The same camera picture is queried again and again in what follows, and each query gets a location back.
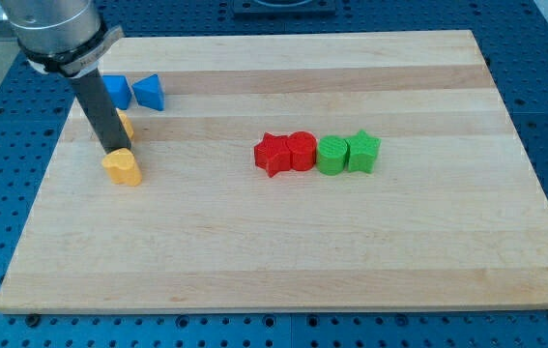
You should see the yellow hexagon block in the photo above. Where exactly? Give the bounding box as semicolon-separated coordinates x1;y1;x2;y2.
116;109;134;139

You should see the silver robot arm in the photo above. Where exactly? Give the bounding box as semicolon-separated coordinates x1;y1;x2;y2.
0;0;124;78

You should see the red star block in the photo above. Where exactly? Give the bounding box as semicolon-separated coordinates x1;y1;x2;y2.
253;132;292;178

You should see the red cylinder block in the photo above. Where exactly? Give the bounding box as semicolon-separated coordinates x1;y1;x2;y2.
286;131;317;171

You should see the green cylinder block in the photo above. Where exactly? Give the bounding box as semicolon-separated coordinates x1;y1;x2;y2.
316;135;349;176

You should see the green star block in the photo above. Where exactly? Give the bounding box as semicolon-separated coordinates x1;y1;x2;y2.
345;130;381;173

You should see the blue triangle block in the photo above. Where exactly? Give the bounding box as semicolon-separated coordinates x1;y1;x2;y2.
132;74;165;111

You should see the yellow heart block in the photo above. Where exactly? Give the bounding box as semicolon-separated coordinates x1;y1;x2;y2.
101;148;142;187

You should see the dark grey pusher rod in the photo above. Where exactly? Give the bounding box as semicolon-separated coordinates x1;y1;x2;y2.
70;69;131;154

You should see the blue cube block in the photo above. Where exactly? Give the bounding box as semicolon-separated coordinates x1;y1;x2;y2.
102;75;132;110

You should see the wooden board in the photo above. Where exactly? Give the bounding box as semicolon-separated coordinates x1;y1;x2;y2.
0;30;548;314

